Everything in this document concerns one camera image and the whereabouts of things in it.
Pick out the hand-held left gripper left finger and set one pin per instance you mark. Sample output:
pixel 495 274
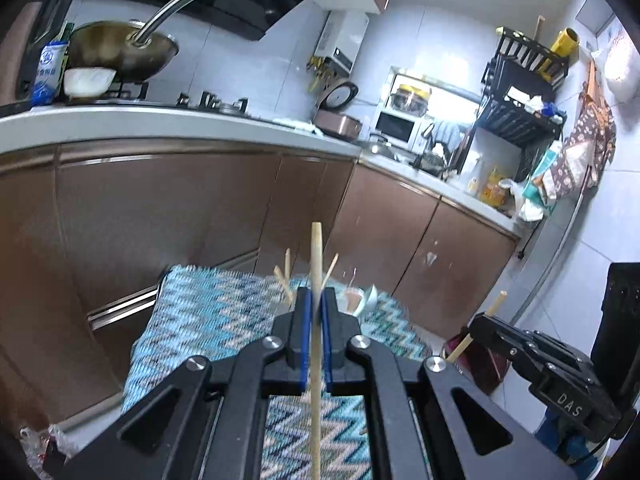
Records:
pixel 303 340

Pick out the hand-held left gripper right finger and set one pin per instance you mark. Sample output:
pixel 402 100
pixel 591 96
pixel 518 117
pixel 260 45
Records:
pixel 328 340

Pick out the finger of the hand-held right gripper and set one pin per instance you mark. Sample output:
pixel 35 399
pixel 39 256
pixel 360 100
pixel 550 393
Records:
pixel 495 335

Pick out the clear glass jar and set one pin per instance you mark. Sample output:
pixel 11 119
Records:
pixel 341 296

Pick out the white ceramic spoon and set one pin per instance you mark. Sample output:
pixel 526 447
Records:
pixel 371 296

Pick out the brown ceramic spoon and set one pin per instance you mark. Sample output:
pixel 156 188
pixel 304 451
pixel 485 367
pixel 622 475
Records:
pixel 352 301

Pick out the blue cloth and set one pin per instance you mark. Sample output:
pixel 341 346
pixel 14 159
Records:
pixel 555 435

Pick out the grey pipe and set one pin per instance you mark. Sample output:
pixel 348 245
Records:
pixel 560 260

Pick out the blue zigzag woven mat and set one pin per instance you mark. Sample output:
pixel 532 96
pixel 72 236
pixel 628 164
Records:
pixel 200 310

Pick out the yellow oil bottle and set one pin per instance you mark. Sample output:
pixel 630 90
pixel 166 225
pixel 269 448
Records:
pixel 492 190

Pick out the white plastic bottle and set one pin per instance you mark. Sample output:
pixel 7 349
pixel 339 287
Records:
pixel 474 180

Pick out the teal package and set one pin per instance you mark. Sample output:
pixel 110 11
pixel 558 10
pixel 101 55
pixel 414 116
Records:
pixel 545 165

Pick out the brown kitchen base cabinets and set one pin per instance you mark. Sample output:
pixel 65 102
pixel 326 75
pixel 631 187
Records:
pixel 150 210

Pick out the steel pot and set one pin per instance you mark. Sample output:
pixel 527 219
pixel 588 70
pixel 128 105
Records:
pixel 382 145

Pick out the pink rice cooker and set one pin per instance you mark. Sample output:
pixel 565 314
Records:
pixel 340 125

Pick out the brown floral apron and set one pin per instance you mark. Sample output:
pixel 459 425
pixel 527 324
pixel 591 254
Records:
pixel 582 135

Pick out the white microwave oven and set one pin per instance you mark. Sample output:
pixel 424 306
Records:
pixel 395 127

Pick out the black dish rack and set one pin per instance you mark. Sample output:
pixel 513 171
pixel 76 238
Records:
pixel 520 110

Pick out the kitchen window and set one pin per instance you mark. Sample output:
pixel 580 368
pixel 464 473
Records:
pixel 450 100

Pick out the clear jar with yellow lid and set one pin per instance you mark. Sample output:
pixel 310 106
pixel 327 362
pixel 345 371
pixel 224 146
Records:
pixel 410 100

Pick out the black gas stove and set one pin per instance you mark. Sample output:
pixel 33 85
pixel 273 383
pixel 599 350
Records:
pixel 210 102

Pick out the white kitchen countertop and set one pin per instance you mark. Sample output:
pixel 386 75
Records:
pixel 150 127

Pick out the crumpled clear plastic bag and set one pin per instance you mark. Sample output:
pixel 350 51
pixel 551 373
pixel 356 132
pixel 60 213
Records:
pixel 47 450

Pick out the white hanging plastic bag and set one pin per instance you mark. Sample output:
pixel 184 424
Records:
pixel 620 65

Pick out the white water heater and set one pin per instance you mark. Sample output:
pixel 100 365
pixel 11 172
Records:
pixel 342 40

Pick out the yellow roll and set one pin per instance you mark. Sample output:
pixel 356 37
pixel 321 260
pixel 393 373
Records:
pixel 565 42

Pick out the white bowl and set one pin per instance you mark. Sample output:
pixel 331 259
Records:
pixel 90 82

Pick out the black range hood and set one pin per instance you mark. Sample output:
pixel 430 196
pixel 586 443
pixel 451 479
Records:
pixel 240 10

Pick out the blue and white salt bag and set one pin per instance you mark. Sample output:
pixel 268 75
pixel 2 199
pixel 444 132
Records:
pixel 49 75

